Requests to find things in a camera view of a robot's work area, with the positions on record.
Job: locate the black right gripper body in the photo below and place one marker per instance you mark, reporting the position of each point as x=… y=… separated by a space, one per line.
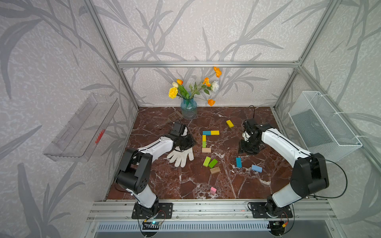
x=248 y=147

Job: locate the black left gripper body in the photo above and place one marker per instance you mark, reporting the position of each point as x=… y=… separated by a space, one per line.
x=185 y=143

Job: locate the light wood block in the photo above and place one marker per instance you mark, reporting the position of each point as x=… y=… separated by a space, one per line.
x=206 y=150

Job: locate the light blue block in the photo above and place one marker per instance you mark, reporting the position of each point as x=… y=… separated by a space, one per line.
x=257 y=168

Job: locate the lime green block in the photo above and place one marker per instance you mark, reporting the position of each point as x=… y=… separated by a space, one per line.
x=206 y=161

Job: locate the small yellow block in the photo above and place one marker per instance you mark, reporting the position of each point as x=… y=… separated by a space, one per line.
x=230 y=124

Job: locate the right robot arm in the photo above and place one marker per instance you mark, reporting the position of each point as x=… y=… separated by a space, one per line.
x=309 y=171

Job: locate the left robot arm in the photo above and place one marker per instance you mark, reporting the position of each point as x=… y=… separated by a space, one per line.
x=135 y=166

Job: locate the white cotton glove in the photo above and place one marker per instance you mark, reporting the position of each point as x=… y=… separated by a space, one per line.
x=180 y=158

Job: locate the dark green block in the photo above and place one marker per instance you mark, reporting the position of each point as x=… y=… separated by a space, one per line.
x=213 y=163

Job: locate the blue glass vase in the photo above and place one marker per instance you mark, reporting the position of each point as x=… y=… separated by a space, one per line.
x=189 y=109

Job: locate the dark wood block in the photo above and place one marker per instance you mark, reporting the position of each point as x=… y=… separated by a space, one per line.
x=215 y=170

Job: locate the artificial flowers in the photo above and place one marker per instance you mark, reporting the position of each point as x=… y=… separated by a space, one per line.
x=206 y=86

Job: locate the pink block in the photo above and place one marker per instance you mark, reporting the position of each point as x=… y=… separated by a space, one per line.
x=213 y=190

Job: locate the right circuit board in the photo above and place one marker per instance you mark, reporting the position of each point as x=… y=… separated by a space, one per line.
x=277 y=226

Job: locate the circuit board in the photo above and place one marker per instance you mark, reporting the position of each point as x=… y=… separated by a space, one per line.
x=152 y=225
x=277 y=226

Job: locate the left circuit board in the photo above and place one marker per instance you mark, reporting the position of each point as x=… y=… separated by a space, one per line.
x=152 y=225

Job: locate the clear plastic shelf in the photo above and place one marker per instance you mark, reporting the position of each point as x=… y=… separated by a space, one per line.
x=79 y=138

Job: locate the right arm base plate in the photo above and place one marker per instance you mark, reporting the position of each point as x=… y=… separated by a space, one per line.
x=266 y=210

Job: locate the white wire basket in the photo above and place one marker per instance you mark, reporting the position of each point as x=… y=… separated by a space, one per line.
x=322 y=128

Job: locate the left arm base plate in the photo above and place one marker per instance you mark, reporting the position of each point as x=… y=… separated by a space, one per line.
x=158 y=210

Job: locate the aluminium frame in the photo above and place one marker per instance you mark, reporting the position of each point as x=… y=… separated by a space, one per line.
x=269 y=53

